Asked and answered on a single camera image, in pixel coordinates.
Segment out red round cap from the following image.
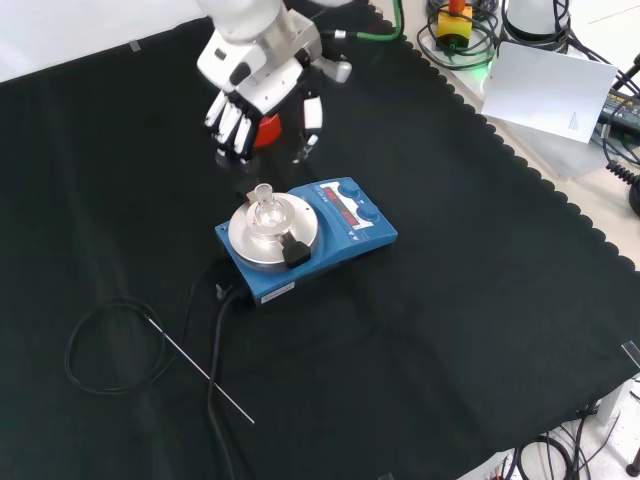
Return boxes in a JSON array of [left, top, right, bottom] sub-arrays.
[[253, 113, 284, 148]]

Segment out white round stand base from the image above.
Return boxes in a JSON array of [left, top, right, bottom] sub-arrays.
[[501, 0, 572, 52]]

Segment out black plug on heater plate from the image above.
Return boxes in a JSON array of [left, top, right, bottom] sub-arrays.
[[279, 231, 313, 270]]

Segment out thin metal probe rod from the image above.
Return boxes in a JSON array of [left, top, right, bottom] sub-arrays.
[[147, 318, 256, 425]]

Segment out green cable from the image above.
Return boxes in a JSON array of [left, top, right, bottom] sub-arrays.
[[319, 0, 406, 42]]

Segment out black power adapter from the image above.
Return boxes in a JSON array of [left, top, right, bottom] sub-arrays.
[[597, 85, 640, 127]]

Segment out thick black power cable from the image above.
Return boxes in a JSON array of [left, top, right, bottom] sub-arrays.
[[206, 283, 254, 480]]

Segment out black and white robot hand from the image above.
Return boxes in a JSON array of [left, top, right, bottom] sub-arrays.
[[202, 53, 354, 165]]

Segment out black coiled cable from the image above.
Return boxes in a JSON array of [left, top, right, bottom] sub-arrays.
[[604, 159, 640, 194]]

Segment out pale board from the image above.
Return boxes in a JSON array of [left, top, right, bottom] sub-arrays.
[[480, 41, 620, 146]]

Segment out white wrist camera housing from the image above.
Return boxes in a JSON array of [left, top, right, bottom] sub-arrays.
[[196, 32, 254, 94]]

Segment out black cloth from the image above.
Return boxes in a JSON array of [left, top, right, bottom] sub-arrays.
[[0, 0, 640, 480]]

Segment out clear round-bottom flask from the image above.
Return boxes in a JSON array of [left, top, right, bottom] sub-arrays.
[[246, 182, 287, 237]]

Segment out thin black probe cable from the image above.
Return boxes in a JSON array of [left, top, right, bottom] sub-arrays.
[[64, 296, 167, 394]]

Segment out yellow stop button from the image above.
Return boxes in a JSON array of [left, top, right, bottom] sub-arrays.
[[436, 0, 474, 52]]

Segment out heater with blue base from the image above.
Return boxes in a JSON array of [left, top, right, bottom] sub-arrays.
[[214, 175, 400, 308]]

